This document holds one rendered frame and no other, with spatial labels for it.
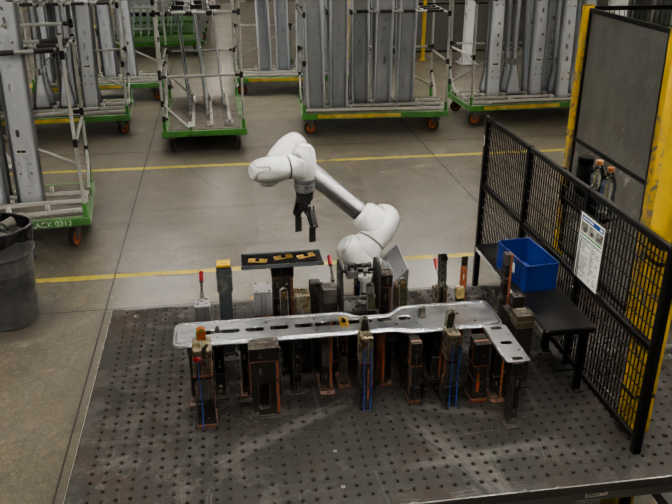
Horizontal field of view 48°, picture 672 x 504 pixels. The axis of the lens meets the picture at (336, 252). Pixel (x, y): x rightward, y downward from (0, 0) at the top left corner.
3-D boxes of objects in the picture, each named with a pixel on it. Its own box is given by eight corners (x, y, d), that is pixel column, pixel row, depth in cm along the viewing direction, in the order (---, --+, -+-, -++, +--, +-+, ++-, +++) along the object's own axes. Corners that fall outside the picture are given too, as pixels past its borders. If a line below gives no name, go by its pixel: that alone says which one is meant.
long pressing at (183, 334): (171, 352, 299) (171, 349, 298) (174, 325, 319) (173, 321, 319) (504, 326, 318) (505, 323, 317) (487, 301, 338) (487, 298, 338)
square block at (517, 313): (509, 389, 326) (517, 316, 311) (503, 379, 333) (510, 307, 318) (527, 388, 327) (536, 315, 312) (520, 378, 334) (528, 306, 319)
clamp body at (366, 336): (356, 413, 310) (357, 341, 296) (351, 396, 321) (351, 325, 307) (378, 411, 312) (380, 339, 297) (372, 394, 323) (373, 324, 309)
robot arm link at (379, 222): (376, 253, 397) (399, 220, 402) (386, 250, 382) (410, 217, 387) (261, 160, 385) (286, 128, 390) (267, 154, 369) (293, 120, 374)
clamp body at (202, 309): (196, 380, 332) (190, 308, 318) (196, 366, 343) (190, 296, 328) (218, 378, 334) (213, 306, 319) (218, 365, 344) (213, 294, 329)
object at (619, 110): (643, 340, 500) (703, 28, 419) (624, 341, 498) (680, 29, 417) (559, 257, 621) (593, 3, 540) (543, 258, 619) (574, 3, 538)
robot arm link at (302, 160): (310, 173, 334) (283, 177, 329) (310, 139, 327) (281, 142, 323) (320, 180, 325) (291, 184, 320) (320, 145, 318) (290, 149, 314)
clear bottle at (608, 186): (600, 216, 314) (607, 170, 306) (593, 210, 320) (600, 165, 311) (615, 215, 315) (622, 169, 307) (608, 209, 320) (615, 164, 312)
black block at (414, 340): (407, 407, 314) (409, 347, 302) (401, 393, 324) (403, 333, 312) (425, 406, 315) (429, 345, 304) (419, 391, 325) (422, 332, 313)
